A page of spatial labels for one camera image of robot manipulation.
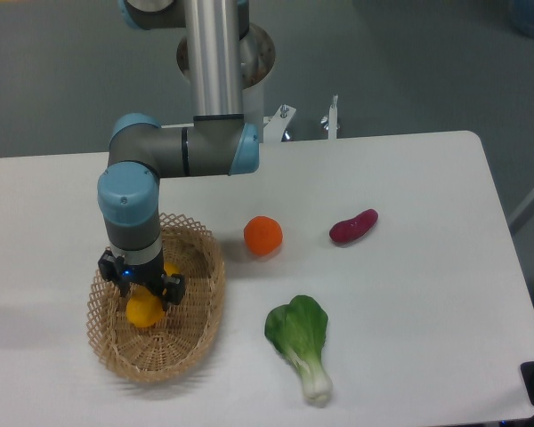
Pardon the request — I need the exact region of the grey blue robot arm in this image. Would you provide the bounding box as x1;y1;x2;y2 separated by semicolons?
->
97;1;260;310

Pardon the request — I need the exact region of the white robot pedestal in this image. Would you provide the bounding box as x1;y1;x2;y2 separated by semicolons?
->
159;21;342;143

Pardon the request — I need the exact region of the orange tangerine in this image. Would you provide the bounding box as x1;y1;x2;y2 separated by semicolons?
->
244;216;283;256

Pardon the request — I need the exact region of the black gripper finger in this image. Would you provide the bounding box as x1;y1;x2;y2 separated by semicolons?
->
98;249;134;297
154;273;186;311

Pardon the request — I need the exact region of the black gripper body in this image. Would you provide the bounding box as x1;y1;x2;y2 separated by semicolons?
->
112;253;166;296

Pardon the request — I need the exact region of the woven wicker basket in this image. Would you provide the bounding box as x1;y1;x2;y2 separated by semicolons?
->
86;213;225;383

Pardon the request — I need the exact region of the green bok choy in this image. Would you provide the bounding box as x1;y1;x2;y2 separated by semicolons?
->
263;295;333;407

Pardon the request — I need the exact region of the blue object top right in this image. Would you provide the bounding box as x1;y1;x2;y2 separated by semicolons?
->
508;0;534;39

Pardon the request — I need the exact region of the purple sweet potato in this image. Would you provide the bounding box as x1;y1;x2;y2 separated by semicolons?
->
328;209;379;245

